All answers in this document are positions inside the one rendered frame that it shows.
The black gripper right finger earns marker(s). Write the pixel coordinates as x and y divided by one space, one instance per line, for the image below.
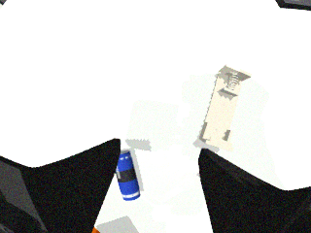
239 202

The blue cylindrical battery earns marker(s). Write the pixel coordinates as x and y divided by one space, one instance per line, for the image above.
126 176

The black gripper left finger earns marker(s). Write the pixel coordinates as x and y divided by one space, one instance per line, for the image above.
64 196

